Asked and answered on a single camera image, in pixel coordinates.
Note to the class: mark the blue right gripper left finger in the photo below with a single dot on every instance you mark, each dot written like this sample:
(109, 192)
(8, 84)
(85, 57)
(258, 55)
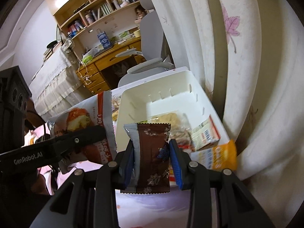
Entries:
(128, 162)

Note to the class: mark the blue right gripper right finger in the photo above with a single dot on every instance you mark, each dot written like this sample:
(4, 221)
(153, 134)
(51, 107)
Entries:
(176, 162)

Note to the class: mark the brown snowflake snack packet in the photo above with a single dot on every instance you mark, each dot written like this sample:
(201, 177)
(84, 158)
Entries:
(150, 174)

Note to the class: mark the clear rice cracker packet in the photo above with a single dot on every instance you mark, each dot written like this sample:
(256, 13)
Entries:
(180, 126)

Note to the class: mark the red white barcode packet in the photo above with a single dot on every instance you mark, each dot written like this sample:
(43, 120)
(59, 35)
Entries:
(205, 134)

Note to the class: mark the orange white snack packet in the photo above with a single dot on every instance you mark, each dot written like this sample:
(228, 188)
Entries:
(218, 157)

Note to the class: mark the clear biscuit packet red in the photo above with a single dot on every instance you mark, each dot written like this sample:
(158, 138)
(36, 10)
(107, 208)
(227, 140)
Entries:
(116, 101)

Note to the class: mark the white plastic storage bin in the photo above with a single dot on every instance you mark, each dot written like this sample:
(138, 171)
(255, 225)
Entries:
(176, 90)

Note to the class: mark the green tissue pack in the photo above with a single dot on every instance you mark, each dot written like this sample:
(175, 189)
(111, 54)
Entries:
(86, 59)

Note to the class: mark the wooden desk with drawers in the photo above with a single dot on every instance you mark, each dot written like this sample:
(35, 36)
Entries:
(104, 72)

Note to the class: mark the blue paper gift bag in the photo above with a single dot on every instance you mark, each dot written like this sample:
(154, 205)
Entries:
(103, 38)

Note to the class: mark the wooden bookshelf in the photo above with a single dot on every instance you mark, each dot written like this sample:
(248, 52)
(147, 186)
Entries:
(81, 20)

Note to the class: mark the grey office chair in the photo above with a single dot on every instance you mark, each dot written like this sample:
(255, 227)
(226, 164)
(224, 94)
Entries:
(153, 48)

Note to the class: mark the yellow cup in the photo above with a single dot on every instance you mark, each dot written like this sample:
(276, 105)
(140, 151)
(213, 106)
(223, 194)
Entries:
(137, 33)

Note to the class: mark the white floral curtain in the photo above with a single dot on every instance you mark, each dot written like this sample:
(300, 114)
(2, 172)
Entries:
(248, 57)

